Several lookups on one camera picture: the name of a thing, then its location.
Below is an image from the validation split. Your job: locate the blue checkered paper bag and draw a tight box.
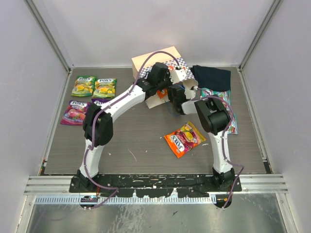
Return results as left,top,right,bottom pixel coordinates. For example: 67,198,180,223
132,46,198,109

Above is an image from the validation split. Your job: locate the green snack packet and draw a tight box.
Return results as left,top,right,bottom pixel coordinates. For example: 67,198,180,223
201,88,231,111

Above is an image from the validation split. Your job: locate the orange fruit candy bag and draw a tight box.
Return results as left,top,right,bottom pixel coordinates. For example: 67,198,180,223
164,121,206,158
157,89,168,99

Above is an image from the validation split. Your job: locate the yellow green candy bag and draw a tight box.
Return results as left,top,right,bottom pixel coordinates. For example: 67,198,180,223
92,79,117,99
71,76,97,97

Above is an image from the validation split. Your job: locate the purple berries snack bag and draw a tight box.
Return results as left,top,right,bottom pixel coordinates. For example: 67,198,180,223
91,98,110,106
60,100,91,126

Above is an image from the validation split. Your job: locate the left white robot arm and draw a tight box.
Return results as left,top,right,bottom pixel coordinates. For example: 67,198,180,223
76,62,172,192

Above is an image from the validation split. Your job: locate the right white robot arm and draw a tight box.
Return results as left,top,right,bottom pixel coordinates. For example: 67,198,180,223
168,84,236,191

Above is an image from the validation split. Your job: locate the dark blue folded cloth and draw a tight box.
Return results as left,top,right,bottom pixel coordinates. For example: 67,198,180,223
190,65,231,92

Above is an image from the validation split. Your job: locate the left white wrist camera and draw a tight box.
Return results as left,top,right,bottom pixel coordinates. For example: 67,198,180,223
170,68,187,84

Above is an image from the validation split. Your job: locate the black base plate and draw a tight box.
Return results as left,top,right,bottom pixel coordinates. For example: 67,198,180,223
69,174,233,198

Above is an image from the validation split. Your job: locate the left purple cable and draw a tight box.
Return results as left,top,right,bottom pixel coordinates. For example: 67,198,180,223
82,50,182,210

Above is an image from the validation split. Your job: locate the slotted cable duct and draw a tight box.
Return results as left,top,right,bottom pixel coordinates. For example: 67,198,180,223
34,195,216,205

